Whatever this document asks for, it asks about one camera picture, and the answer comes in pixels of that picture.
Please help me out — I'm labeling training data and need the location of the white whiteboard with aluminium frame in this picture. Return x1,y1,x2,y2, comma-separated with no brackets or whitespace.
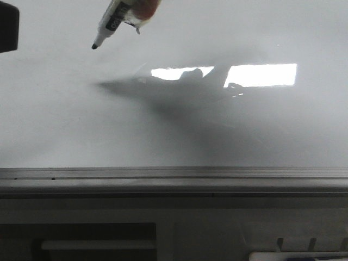
1,1,347,196

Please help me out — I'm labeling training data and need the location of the dark metal hook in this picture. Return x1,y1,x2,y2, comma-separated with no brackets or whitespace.
307,238,317,252
276,238,284,252
340,237,348,252

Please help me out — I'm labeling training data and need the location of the white black whiteboard marker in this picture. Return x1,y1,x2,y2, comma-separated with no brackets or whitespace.
92,0,134,49

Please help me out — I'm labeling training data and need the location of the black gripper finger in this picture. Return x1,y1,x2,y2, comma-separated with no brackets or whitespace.
0,2,20,53

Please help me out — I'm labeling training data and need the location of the white tray below board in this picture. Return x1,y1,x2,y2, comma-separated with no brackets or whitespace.
248,251,347,261

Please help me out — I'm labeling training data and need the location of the red magnet taped to marker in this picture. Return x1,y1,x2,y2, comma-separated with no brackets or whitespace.
123,0,161,35

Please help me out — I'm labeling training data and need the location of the dark metal hook middle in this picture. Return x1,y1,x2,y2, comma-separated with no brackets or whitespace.
307,238,317,252

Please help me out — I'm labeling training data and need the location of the dark metal hook left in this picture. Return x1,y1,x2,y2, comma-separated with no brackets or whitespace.
276,238,284,252

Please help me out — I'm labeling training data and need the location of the dark metal hook right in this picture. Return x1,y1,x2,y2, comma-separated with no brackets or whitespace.
340,237,348,252

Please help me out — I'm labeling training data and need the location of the white horizontal bar handle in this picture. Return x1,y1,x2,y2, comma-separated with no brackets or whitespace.
41,240,157,250

